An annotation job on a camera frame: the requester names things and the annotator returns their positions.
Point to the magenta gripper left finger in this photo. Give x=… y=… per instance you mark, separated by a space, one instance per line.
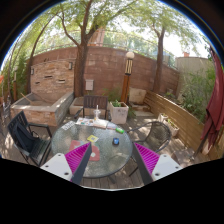
x=70 y=166

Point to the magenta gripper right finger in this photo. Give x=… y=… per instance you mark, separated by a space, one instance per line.
x=153 y=166

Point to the red mouse pad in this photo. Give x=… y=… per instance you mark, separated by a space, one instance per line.
x=95 y=155

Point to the dark blue computer mouse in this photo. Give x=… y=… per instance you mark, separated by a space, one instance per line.
x=115 y=141

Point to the yellow sticky note pad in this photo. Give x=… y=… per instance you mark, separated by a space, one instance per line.
x=92 y=138

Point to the black wicker chair right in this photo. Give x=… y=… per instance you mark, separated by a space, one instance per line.
x=158 y=137

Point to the white keyboard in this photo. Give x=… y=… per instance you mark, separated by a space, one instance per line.
x=68 y=125

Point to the green marker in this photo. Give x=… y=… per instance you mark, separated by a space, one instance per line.
x=119 y=130

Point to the open magazine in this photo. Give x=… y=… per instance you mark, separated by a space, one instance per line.
x=93 y=122

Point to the small white planter box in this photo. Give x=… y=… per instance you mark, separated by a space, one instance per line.
x=162 y=117

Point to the black plastic chair left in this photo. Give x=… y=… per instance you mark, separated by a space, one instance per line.
x=30 y=145

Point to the clear plastic bottle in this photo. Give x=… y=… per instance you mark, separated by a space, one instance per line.
x=96 y=113

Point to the wooden slat fence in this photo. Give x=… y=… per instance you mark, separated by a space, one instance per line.
x=190 y=128

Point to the black chair far side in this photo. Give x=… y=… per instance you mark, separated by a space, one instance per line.
x=93 y=102

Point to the white square planter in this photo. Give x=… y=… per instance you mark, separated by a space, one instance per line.
x=118 y=112

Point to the stone water basin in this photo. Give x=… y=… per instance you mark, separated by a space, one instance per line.
x=46 y=108

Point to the folded red patio umbrella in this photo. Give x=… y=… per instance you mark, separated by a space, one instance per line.
x=215 y=107

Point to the tree trunk right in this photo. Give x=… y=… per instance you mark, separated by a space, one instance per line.
x=160 y=35

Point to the large tree trunk centre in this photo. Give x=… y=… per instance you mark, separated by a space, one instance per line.
x=82 y=47

